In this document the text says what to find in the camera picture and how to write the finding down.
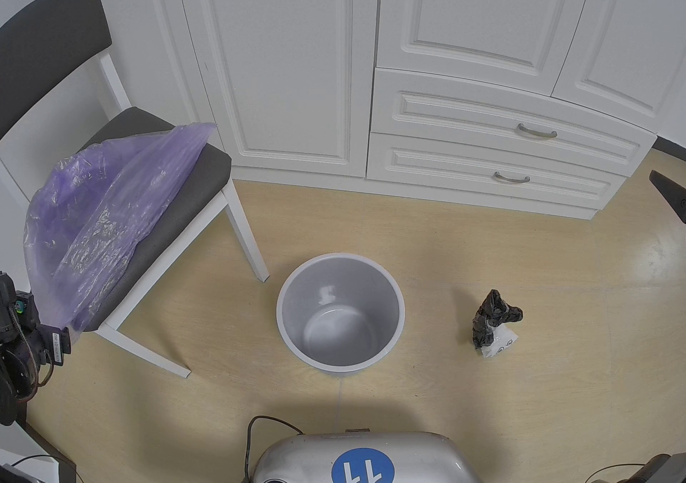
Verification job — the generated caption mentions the white chair grey cushions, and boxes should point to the white chair grey cushions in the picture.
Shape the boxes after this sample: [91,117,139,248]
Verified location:
[0,0,270,379]

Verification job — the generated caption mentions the white printed wrapper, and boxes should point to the white printed wrapper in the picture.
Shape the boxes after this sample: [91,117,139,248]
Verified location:
[476,324,520,359]

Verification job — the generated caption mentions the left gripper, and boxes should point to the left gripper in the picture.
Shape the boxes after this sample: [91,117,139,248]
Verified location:
[24,325,73,368]

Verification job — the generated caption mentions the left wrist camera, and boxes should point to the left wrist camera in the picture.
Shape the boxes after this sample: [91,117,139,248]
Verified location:
[11,288,38,333]

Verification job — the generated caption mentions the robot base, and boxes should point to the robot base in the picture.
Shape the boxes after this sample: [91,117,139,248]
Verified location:
[251,428,486,483]

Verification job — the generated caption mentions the black cable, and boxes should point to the black cable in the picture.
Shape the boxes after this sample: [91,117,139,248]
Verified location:
[244,415,305,483]

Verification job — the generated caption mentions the black plastic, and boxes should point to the black plastic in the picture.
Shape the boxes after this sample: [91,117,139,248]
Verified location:
[471,289,524,350]

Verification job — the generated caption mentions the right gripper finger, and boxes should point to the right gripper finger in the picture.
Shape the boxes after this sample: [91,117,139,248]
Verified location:
[649,170,686,225]

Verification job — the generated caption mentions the purple plastic bag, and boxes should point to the purple plastic bag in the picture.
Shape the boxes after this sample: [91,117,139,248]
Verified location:
[24,122,216,334]

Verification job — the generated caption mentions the white trash bin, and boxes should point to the white trash bin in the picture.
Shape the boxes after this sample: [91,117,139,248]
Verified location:
[276,253,406,375]

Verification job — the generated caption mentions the white wardrobe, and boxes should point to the white wardrobe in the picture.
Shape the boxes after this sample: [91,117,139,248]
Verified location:
[136,0,686,220]

